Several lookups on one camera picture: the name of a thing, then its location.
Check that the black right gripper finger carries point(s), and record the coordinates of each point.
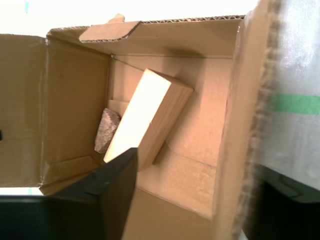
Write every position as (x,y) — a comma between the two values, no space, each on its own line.
(287,217)
(75,217)

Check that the speckled pinkish granite rock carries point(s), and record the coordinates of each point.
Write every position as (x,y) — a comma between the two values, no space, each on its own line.
(106,130)

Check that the brown cardboard box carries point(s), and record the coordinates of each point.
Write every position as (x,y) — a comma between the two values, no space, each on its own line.
(200,150)

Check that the light wooden block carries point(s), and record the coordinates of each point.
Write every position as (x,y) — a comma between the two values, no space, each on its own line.
(147,112)

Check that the green tape strip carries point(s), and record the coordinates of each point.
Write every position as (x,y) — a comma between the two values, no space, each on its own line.
(297,103)

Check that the green tape mark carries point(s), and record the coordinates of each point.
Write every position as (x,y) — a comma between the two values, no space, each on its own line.
(26,6)

